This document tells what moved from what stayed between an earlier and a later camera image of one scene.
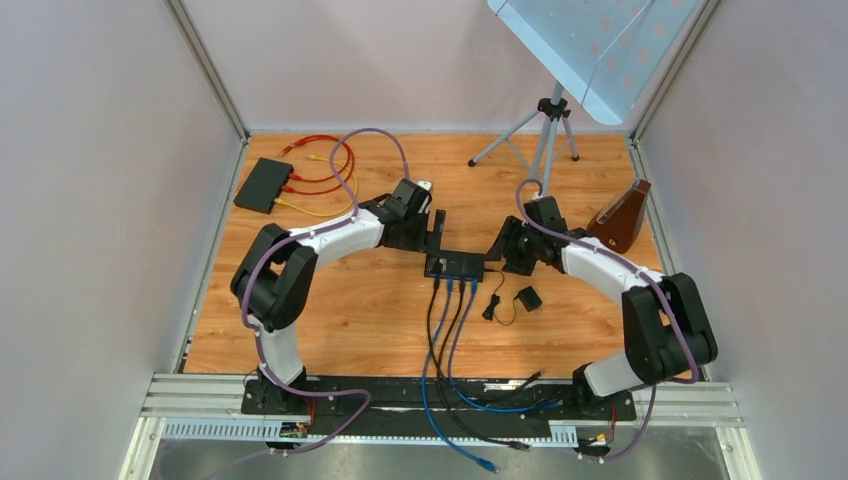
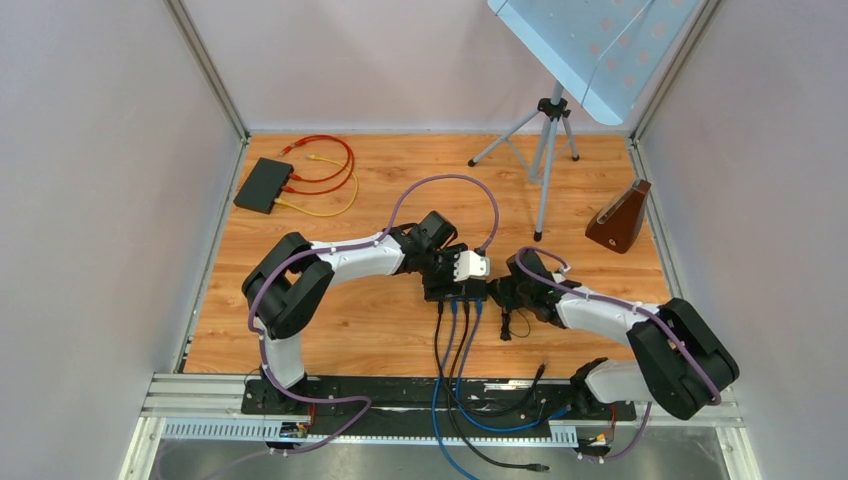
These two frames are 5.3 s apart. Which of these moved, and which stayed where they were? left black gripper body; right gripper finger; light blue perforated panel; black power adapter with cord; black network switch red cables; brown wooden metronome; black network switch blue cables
Moved: left black gripper body; right gripper finger; black power adapter with cord; black network switch blue cables
Stayed: black network switch red cables; light blue perforated panel; brown wooden metronome
